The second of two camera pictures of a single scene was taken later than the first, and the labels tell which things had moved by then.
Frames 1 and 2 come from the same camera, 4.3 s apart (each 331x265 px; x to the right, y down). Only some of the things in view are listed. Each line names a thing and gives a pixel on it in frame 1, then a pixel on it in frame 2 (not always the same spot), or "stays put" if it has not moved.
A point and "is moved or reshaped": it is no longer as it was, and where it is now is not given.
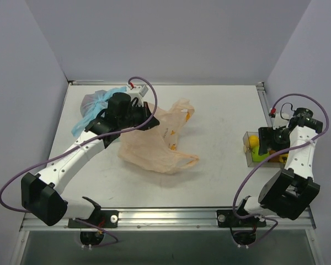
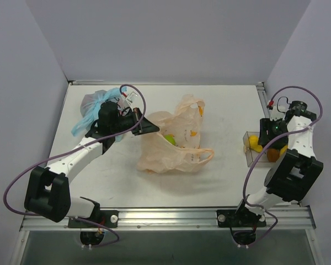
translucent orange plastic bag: x=154 y=149 is moved or reshaped
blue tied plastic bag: x=92 y=103 stays put
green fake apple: x=256 y=157 to x=170 y=138
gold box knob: x=246 y=148 stays put
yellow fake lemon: x=254 y=141 stays put
